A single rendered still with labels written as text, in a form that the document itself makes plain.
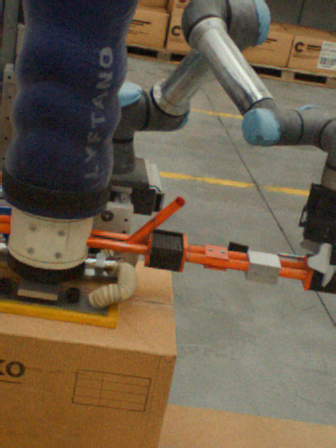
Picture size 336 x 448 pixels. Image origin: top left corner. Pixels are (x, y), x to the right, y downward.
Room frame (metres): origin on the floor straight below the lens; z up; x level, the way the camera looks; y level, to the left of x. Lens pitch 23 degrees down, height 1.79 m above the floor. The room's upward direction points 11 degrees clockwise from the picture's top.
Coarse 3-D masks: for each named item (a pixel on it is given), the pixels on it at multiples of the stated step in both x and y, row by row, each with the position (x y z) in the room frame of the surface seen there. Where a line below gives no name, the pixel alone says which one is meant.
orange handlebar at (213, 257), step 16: (0, 176) 1.76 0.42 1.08; (0, 224) 1.49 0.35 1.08; (96, 240) 1.51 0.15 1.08; (112, 240) 1.51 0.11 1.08; (144, 240) 1.55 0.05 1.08; (192, 256) 1.52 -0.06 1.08; (208, 256) 1.52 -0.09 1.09; (224, 256) 1.54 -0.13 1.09; (240, 256) 1.57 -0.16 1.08; (288, 272) 1.54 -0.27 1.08; (304, 272) 1.55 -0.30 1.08
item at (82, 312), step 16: (0, 288) 1.41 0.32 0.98; (16, 288) 1.44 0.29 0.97; (0, 304) 1.38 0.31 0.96; (16, 304) 1.39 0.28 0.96; (32, 304) 1.39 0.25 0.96; (48, 304) 1.40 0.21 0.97; (64, 304) 1.41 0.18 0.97; (80, 304) 1.43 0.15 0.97; (112, 304) 1.46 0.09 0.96; (64, 320) 1.39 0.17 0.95; (80, 320) 1.39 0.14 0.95; (96, 320) 1.39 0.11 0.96; (112, 320) 1.40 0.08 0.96
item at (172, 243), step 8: (152, 232) 1.57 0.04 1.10; (160, 232) 1.58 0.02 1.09; (168, 232) 1.59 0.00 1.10; (176, 232) 1.59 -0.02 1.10; (152, 240) 1.53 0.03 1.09; (160, 240) 1.55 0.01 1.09; (168, 240) 1.56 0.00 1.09; (176, 240) 1.57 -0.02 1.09; (184, 240) 1.55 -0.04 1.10; (152, 248) 1.49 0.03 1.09; (160, 248) 1.50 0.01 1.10; (168, 248) 1.50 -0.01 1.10; (176, 248) 1.52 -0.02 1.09; (184, 248) 1.51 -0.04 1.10; (152, 256) 1.50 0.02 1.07; (160, 256) 1.50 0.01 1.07; (168, 256) 1.50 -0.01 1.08; (176, 256) 1.50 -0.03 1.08; (184, 256) 1.51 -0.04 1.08; (152, 264) 1.49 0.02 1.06; (160, 264) 1.50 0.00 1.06; (168, 264) 1.50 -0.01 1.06; (176, 264) 1.50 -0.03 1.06
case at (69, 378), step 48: (96, 288) 1.55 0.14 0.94; (144, 288) 1.59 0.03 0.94; (0, 336) 1.31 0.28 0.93; (48, 336) 1.32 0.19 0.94; (96, 336) 1.35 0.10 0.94; (144, 336) 1.39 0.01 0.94; (0, 384) 1.31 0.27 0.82; (48, 384) 1.32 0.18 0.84; (96, 384) 1.33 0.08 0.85; (144, 384) 1.34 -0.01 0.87; (0, 432) 1.31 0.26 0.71; (48, 432) 1.32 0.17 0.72; (96, 432) 1.33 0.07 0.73; (144, 432) 1.34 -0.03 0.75
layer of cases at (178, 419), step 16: (176, 416) 1.69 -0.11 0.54; (192, 416) 1.71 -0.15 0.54; (208, 416) 1.72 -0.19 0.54; (224, 416) 1.73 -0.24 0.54; (240, 416) 1.75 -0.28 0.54; (256, 416) 1.76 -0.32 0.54; (176, 432) 1.63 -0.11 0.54; (192, 432) 1.64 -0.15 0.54; (208, 432) 1.65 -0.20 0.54; (224, 432) 1.67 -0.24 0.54; (240, 432) 1.68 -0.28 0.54; (256, 432) 1.69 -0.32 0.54; (272, 432) 1.71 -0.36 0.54; (288, 432) 1.72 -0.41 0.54; (304, 432) 1.73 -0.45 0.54; (320, 432) 1.75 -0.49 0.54
